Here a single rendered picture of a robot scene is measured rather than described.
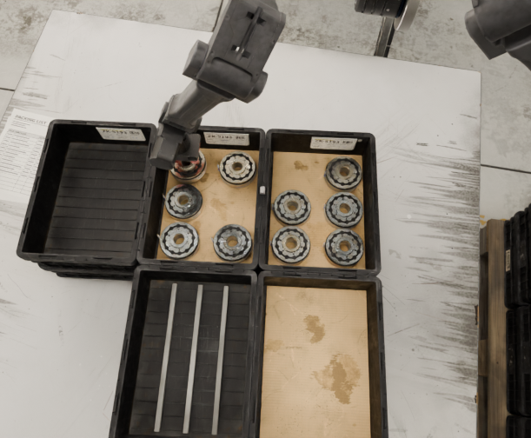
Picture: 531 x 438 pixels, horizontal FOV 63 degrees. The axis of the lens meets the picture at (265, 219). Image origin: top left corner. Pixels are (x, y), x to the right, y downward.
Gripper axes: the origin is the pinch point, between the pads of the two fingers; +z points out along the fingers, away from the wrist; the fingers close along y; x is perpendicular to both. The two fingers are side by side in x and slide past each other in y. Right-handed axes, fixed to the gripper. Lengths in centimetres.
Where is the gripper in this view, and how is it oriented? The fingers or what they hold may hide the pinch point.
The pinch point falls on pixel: (186, 160)
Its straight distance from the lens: 123.5
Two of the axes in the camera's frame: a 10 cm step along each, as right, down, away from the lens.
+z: 0.2, 3.2, 9.5
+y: 10.0, 0.6, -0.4
